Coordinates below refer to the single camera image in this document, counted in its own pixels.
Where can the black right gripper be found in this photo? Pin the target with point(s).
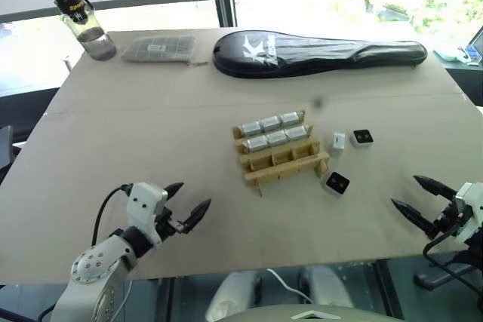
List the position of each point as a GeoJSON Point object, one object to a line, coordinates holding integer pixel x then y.
{"type": "Point", "coordinates": [444, 221]}

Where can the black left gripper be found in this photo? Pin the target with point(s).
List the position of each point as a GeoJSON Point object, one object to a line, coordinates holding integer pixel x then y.
{"type": "Point", "coordinates": [170, 225]}

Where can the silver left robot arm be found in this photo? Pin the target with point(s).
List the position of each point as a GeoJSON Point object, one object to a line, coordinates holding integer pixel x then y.
{"type": "Point", "coordinates": [94, 263]}

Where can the wooden slotted rack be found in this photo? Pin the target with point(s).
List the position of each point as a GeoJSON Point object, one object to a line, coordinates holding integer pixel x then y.
{"type": "Point", "coordinates": [281, 175]}

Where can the brown cardboard table cover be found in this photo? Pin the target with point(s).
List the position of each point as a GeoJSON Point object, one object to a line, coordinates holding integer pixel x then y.
{"type": "Point", "coordinates": [151, 141]}

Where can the white rounded robot leg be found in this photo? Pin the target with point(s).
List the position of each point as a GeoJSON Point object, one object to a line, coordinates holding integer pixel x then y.
{"type": "Point", "coordinates": [234, 293]}
{"type": "Point", "coordinates": [328, 286]}

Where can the side desk with clutter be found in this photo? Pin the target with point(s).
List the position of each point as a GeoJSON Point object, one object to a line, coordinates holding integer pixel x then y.
{"type": "Point", "coordinates": [462, 56]}

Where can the grey robot torso top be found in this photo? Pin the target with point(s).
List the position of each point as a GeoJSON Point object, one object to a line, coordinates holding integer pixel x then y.
{"type": "Point", "coordinates": [313, 314]}

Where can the black racket bag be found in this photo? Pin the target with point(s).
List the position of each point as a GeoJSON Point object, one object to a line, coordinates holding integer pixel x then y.
{"type": "Point", "coordinates": [302, 54]}

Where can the clear black-capped water bottle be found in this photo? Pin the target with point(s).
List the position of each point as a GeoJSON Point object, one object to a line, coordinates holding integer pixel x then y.
{"type": "Point", "coordinates": [90, 31]}

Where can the black-topped cube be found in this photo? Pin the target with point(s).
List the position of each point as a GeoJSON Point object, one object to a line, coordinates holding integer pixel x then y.
{"type": "Point", "coordinates": [362, 137]}
{"type": "Point", "coordinates": [336, 183]}

